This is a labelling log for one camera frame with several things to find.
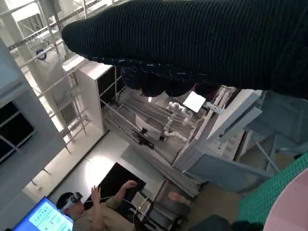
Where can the person wearing headset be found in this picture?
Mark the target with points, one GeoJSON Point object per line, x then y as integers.
{"type": "Point", "coordinates": [103, 216]}

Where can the white desktop monitor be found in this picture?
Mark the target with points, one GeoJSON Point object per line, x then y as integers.
{"type": "Point", "coordinates": [146, 127]}

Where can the green cutting mat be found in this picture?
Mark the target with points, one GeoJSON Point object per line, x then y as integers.
{"type": "Point", "coordinates": [260, 192]}

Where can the round blue white sign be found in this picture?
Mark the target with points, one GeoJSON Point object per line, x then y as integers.
{"type": "Point", "coordinates": [40, 55]}

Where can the white shelf black panels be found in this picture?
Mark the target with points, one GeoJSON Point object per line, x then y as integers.
{"type": "Point", "coordinates": [89, 96]}

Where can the black white VR headset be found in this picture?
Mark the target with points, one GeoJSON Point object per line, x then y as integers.
{"type": "Point", "coordinates": [74, 198]}

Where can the black blank monitor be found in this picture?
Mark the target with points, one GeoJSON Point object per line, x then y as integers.
{"type": "Point", "coordinates": [115, 180]}

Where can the blue monitor with light panel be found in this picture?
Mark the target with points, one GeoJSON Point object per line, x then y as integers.
{"type": "Point", "coordinates": [43, 216]}

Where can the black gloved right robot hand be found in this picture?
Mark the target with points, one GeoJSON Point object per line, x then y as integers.
{"type": "Point", "coordinates": [192, 36]}

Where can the pink bowl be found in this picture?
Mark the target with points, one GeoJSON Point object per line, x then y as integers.
{"type": "Point", "coordinates": [288, 207]}

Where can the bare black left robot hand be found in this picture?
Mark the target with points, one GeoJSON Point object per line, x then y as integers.
{"type": "Point", "coordinates": [221, 223]}

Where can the bright white screen panel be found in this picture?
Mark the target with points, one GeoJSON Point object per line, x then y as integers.
{"type": "Point", "coordinates": [194, 102]}

